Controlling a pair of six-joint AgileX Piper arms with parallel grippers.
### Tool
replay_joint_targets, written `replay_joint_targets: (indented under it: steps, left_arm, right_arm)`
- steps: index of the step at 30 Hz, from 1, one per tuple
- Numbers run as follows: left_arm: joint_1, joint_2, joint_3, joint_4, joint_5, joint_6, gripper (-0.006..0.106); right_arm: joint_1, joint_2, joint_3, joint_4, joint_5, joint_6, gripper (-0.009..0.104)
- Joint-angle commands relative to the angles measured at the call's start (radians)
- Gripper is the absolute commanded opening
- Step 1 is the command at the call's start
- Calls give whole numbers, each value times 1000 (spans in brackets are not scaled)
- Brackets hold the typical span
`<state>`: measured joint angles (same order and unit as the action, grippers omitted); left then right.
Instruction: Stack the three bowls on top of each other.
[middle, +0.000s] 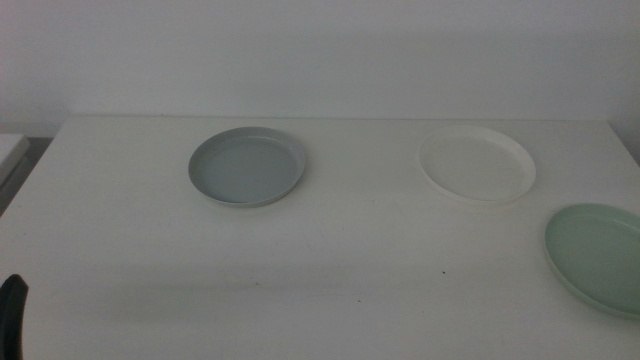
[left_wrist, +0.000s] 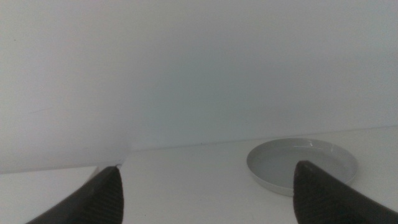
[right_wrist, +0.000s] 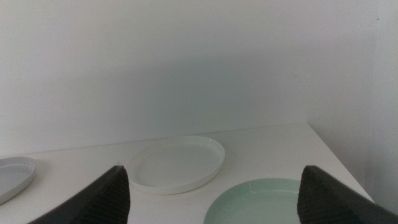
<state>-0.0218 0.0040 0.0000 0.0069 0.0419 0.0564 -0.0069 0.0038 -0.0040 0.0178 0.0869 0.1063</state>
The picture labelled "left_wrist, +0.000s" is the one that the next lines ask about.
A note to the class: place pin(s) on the grey shallow bowl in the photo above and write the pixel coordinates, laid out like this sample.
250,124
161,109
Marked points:
273,161

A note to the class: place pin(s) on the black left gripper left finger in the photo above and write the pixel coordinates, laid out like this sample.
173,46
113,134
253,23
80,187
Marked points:
99,199

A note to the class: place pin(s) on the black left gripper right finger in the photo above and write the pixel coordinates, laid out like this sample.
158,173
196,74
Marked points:
320,199

